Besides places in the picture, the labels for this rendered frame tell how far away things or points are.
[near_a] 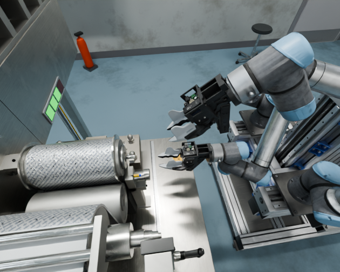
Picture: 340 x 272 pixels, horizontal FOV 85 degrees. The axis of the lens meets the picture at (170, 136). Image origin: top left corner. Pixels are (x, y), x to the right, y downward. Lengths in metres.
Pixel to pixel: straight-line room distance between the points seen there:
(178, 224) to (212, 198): 1.05
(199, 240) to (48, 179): 0.60
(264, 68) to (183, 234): 0.69
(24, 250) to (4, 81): 0.54
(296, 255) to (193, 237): 1.28
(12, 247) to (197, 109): 0.41
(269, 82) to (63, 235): 0.45
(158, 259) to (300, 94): 0.42
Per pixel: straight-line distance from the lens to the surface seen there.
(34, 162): 0.63
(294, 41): 0.45
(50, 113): 0.95
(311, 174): 1.06
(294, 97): 0.48
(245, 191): 1.78
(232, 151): 0.77
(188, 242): 0.87
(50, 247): 0.37
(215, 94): 0.44
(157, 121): 2.36
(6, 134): 0.75
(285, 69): 0.44
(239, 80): 0.43
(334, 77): 0.64
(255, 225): 1.71
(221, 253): 1.81
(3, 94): 0.77
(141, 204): 0.88
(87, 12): 3.44
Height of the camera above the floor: 1.76
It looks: 53 degrees down
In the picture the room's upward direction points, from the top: straight up
